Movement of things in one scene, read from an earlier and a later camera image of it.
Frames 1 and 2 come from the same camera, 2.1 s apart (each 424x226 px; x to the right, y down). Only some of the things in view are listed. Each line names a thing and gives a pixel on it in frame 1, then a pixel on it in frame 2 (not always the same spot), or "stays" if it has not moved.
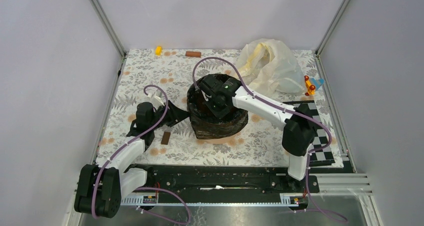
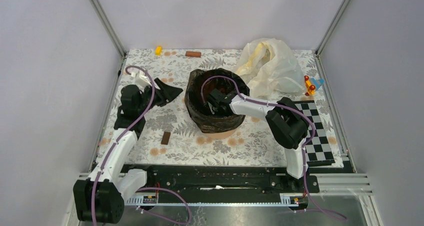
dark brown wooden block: (165, 137) stays
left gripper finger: (172, 119) -> (158, 99)
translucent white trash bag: (267, 66) stays
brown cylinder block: (193, 54) stays
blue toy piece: (318, 83) stays
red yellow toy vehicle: (311, 89) stays
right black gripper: (220, 114) -> (217, 111)
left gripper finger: (175, 112) -> (170, 93)
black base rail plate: (224, 180) stays
